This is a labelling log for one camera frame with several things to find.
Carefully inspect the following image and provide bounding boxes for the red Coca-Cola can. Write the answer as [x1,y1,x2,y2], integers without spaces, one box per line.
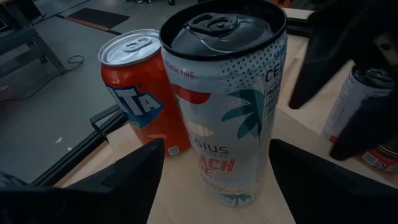
[360,148,398,172]

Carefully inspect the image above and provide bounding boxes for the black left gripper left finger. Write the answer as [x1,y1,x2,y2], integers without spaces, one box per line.
[0,138,165,224]

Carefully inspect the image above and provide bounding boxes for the orange Fanta can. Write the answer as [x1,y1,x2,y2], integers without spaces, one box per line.
[98,28,192,157]

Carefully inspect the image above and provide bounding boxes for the long black floor cable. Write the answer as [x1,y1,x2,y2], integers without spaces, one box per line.
[0,55,85,105]

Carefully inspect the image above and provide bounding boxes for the white Celsius can black lid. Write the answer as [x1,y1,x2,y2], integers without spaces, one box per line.
[320,67,396,144]
[159,0,289,208]

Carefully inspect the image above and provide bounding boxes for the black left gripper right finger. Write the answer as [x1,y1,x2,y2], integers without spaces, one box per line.
[269,139,398,224]

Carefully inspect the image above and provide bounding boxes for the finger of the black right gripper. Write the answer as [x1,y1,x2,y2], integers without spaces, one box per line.
[287,11,357,110]
[329,91,398,162]

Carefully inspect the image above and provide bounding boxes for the wooden tray with black ends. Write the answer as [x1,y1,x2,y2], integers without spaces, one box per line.
[54,108,398,224]

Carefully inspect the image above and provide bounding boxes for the metal workbench wooden top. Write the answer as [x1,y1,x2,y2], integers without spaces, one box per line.
[0,0,67,78]

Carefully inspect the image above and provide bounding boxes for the black mat orange striped edge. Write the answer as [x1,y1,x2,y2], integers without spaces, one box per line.
[63,7,131,32]

